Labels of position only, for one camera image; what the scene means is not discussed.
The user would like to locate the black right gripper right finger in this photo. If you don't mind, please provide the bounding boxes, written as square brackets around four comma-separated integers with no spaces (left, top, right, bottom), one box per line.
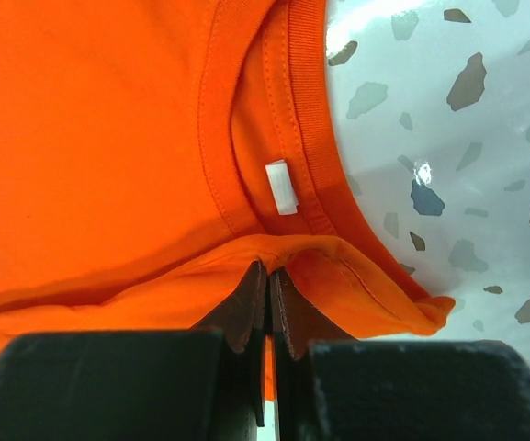
[269,269,530,440]

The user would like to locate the orange t-shirt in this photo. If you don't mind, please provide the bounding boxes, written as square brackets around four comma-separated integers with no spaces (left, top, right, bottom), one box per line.
[0,0,457,405]

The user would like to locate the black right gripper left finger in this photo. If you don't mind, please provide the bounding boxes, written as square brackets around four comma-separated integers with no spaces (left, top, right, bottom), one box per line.
[0,261,267,440]

